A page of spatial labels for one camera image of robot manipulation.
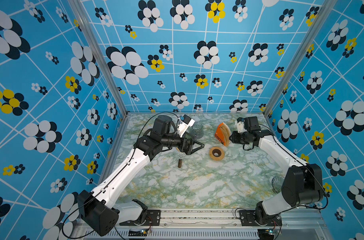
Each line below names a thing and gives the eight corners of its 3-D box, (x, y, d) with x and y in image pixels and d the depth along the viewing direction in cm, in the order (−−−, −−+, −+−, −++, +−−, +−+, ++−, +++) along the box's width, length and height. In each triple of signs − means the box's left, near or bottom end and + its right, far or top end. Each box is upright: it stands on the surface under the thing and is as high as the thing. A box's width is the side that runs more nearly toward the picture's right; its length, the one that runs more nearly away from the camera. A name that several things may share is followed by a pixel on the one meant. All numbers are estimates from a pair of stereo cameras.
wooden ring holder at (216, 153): (209, 160, 96) (210, 158, 94) (208, 148, 102) (209, 146, 100) (224, 160, 96) (225, 158, 94) (222, 148, 102) (223, 146, 100)
